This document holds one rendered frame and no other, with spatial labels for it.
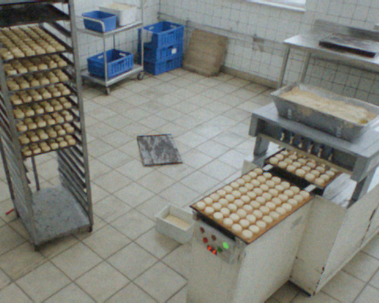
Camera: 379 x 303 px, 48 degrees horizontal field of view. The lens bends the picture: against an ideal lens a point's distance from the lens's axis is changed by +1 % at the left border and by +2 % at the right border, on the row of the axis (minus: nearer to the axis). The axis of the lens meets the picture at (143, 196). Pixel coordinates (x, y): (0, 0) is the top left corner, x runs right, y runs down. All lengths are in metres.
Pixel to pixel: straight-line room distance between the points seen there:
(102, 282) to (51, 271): 0.40
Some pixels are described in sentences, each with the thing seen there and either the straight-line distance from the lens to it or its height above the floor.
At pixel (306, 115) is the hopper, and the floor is 1.25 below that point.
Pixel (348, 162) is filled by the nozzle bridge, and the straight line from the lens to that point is 2.60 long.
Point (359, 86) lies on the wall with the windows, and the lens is 5.86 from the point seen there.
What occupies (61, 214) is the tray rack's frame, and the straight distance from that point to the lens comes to 3.45.
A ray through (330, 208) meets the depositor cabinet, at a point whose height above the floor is 0.79.
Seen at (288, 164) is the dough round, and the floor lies 0.91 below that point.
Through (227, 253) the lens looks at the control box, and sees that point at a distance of 2.23.
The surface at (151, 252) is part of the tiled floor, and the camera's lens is 3.28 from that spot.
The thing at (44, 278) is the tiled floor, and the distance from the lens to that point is 3.17.
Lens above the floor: 2.31
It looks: 37 degrees down
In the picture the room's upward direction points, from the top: 1 degrees clockwise
